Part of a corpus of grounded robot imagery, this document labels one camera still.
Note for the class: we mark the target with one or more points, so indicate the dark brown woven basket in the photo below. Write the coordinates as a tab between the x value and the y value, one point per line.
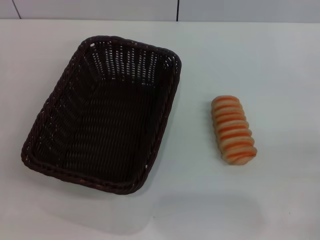
105	140

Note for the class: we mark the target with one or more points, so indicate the orange striped bread roll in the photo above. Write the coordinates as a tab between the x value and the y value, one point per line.
232	131

